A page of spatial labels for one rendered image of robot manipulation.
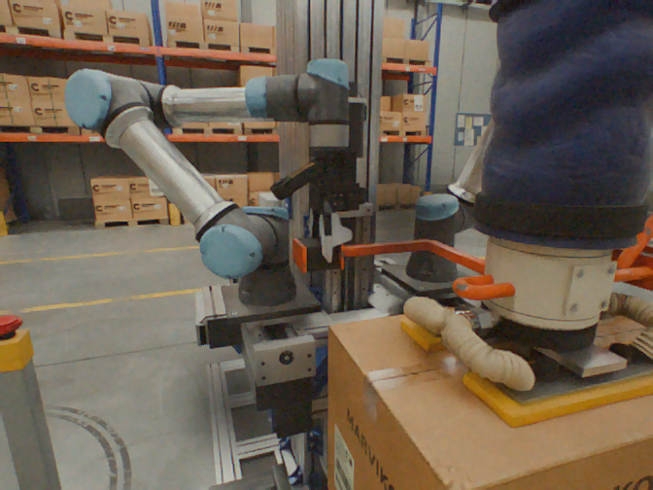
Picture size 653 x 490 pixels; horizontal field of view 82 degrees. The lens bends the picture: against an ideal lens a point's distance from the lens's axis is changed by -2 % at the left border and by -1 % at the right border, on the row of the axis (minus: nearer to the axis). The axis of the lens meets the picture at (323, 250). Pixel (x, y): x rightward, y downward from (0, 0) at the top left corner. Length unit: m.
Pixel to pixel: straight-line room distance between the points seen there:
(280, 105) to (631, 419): 0.70
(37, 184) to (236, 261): 8.53
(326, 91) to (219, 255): 0.37
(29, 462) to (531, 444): 1.09
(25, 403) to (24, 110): 6.99
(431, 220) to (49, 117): 7.21
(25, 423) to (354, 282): 0.88
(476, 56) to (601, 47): 11.00
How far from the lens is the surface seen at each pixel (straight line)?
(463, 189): 1.21
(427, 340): 0.69
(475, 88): 11.49
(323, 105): 0.71
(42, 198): 9.24
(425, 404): 0.57
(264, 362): 0.86
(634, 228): 0.63
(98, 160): 8.99
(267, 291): 0.93
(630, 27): 0.61
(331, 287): 1.11
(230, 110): 0.93
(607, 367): 0.67
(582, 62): 0.58
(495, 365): 0.55
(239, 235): 0.76
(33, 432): 1.20
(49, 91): 7.84
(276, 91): 0.74
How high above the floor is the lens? 1.41
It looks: 15 degrees down
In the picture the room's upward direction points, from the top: straight up
